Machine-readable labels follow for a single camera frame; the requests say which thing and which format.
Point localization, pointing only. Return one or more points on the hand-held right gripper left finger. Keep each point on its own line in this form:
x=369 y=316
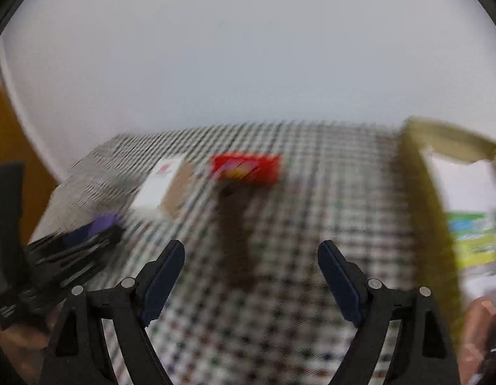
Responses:
x=159 y=288

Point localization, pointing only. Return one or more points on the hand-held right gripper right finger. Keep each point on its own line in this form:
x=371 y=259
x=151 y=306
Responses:
x=342 y=284

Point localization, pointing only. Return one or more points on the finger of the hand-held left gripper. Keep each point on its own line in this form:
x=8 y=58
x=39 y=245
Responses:
x=77 y=244
x=9 y=216

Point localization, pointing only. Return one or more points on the small purple box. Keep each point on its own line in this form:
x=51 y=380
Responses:
x=105 y=222

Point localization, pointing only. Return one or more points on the brown toy bench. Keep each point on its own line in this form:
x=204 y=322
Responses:
x=236 y=232

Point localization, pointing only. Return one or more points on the white and brown carton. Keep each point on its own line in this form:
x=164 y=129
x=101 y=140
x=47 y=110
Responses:
x=159 y=186

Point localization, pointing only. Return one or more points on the gold metal tin box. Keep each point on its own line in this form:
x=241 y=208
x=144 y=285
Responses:
x=428 y=192

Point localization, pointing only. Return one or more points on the clear case with green label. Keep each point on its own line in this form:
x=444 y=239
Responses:
x=472 y=240

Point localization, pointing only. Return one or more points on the small red box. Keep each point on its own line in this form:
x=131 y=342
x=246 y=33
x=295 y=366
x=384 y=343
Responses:
x=246 y=168

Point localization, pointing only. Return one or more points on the checkered tablecloth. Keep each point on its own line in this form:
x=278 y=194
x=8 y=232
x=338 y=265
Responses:
x=312 y=192

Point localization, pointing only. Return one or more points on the white paper liner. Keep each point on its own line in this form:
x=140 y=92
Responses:
x=460 y=184

